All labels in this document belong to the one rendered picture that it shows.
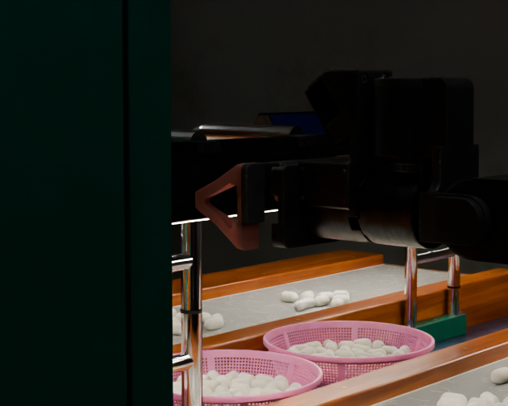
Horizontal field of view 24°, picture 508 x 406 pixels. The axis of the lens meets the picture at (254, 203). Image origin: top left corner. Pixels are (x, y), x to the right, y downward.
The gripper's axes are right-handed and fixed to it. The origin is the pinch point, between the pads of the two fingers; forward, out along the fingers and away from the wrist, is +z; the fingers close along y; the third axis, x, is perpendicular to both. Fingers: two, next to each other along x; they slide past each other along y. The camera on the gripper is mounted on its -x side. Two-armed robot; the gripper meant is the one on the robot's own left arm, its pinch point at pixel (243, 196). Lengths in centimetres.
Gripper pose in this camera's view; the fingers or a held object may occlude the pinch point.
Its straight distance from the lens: 100.3
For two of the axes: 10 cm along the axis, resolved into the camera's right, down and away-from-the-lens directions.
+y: -6.9, 0.8, -7.2
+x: 0.1, 10.0, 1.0
